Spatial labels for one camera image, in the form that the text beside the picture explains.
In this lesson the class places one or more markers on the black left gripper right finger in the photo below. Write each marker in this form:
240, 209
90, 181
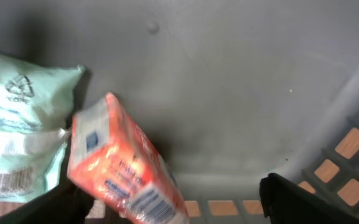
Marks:
284, 202

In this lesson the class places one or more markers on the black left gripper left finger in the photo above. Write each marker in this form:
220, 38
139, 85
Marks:
65, 204

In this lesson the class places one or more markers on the small orange white box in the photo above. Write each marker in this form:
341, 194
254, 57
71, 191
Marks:
113, 160

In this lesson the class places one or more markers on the pale green plastic pouch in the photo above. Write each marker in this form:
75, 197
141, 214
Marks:
35, 103

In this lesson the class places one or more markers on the grey plastic mesh basket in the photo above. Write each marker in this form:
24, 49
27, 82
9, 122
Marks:
227, 91

